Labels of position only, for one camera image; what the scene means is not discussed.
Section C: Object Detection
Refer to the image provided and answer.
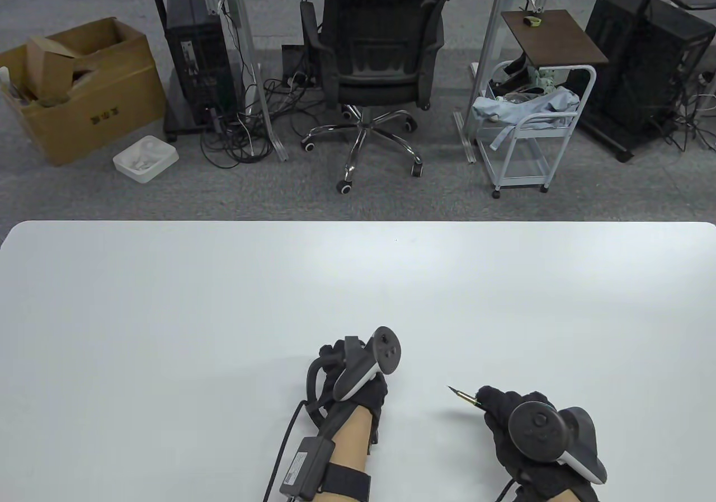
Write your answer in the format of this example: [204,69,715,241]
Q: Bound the white plastic tray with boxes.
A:
[112,135,180,184]

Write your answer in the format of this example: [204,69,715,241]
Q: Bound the craft knife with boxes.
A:
[447,386,485,410]

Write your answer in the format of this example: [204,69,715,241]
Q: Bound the bundle of black floor cables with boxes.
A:
[200,74,314,168]

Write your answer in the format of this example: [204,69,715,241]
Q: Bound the black wrist strap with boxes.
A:
[321,462,371,502]

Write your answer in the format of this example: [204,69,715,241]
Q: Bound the large black computer tower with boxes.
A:
[576,0,701,162]

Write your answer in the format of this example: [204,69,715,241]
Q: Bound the person's right hand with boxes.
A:
[475,386,600,502]

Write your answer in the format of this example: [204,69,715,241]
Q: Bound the person's left hand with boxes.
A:
[318,341,389,433]

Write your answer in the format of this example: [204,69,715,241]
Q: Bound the person's left forearm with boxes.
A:
[312,406,374,502]

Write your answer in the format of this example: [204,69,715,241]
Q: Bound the black controller on right glove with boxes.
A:
[508,402,608,484]

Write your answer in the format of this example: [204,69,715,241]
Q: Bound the black controller on left glove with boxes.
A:
[333,326,403,402]

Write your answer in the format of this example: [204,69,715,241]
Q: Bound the black glove cable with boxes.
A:
[263,355,337,502]

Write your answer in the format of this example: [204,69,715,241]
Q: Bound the white metal trolley cart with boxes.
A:
[473,60,597,199]

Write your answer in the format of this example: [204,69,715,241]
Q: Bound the brown side table top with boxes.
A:
[500,10,609,69]

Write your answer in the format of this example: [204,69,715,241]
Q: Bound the black mesh office chair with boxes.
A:
[300,0,459,195]

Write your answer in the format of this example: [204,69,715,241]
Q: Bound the black controller on glove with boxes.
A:
[333,326,403,402]
[508,402,608,484]

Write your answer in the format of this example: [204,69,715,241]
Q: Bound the brown cardboard box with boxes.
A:
[0,17,167,167]

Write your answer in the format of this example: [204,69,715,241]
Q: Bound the white desk with metal legs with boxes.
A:
[177,0,574,165]

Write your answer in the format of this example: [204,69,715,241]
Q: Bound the grey cloth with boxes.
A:
[473,87,581,152]

